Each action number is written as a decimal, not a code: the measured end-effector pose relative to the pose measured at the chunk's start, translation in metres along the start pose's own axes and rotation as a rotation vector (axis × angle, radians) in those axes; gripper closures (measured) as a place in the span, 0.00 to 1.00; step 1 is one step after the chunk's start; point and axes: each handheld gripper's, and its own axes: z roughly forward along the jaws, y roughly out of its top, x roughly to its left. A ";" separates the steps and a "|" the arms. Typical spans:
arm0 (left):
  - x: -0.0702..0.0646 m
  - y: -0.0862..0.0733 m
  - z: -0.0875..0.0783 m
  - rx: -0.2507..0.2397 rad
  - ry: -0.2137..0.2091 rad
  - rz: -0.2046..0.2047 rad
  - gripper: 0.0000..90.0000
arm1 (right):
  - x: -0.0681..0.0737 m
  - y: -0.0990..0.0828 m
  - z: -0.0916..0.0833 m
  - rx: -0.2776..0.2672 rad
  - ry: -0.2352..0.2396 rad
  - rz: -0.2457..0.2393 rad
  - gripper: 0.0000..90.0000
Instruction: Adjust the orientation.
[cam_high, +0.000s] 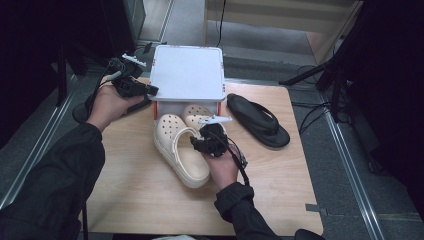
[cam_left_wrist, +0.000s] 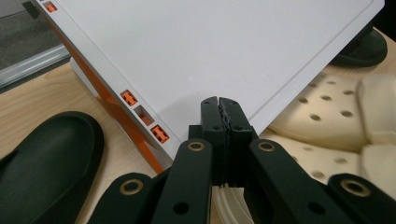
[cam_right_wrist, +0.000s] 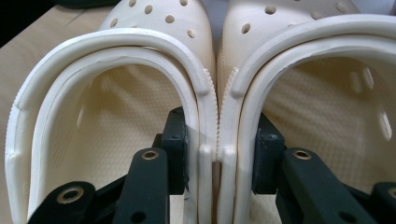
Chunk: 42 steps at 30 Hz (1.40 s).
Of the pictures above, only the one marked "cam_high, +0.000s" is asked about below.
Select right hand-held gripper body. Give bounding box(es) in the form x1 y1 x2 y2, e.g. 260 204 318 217
189 114 234 158

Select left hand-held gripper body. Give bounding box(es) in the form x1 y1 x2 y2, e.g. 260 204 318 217
107 53 149 99

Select cream clog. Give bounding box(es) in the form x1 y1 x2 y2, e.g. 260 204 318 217
153 113 212 190
182 103 218 132

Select white two-tier shoe rack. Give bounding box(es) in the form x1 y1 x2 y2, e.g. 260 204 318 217
148 44 228 121

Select person's right hand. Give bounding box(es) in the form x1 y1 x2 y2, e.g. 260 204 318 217
201 146 249 193

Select person's left hand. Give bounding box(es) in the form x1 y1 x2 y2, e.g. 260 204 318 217
85 75 148 133

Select black metal stand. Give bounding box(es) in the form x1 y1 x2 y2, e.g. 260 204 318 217
54 41 89 108

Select white cloth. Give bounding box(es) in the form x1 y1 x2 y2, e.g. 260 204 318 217
151 234 198 240

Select dark curtain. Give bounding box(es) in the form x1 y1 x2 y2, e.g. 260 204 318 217
0 0 128 149
328 0 424 208

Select black tripod stand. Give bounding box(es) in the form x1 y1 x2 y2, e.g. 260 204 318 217
279 6 354 123

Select grey tape piece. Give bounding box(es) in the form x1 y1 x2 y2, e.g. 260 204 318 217
304 203 329 217

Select left hand-held gripper cable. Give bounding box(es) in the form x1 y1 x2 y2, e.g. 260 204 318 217
87 58 118 116

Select hand-held gripper cable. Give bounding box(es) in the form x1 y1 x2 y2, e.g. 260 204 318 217
199 129 251 187
87 58 118 116

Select floor cable with plug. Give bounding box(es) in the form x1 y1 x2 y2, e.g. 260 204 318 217
134 41 168 59

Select right hand-held gripper cable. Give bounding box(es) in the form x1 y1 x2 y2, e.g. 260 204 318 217
199 129 251 187

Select metal floor rail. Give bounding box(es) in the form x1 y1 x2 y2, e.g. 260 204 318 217
319 96 388 240
6 74 79 201

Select hanging black cable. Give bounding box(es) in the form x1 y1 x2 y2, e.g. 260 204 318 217
215 0 228 48

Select black floor cables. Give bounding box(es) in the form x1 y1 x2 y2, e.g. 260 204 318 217
291 64 336 136

